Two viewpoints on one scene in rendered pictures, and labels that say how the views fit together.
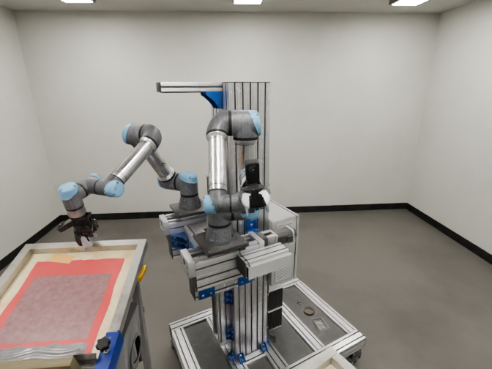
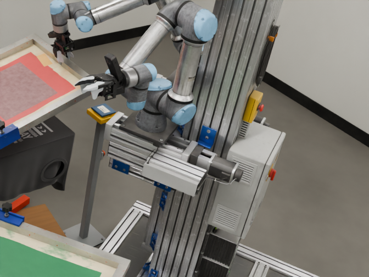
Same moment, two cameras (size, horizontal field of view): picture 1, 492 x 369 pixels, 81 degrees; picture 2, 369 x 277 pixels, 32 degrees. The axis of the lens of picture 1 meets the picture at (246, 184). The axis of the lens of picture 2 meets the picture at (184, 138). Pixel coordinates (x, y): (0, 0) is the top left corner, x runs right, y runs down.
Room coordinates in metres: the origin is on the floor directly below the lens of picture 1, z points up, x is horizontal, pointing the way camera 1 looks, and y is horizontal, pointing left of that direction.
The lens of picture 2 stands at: (-0.47, -1.69, 2.87)
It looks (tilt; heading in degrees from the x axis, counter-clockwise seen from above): 33 degrees down; 42
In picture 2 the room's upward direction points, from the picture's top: 14 degrees clockwise
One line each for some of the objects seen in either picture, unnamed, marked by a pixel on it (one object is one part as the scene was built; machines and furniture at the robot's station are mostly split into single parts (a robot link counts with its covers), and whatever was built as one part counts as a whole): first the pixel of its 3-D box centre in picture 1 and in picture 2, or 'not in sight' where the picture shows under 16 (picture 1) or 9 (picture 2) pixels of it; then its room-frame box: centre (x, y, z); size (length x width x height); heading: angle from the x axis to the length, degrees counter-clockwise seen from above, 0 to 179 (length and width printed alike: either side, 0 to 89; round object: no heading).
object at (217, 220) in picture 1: (220, 209); (157, 94); (1.33, 0.13, 1.42); 0.13 x 0.12 x 0.14; 94
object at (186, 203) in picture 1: (189, 199); not in sight; (1.76, 0.37, 1.31); 0.15 x 0.15 x 0.10
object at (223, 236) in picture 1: (220, 229); (152, 114); (1.33, 0.14, 1.31); 0.15 x 0.15 x 0.10
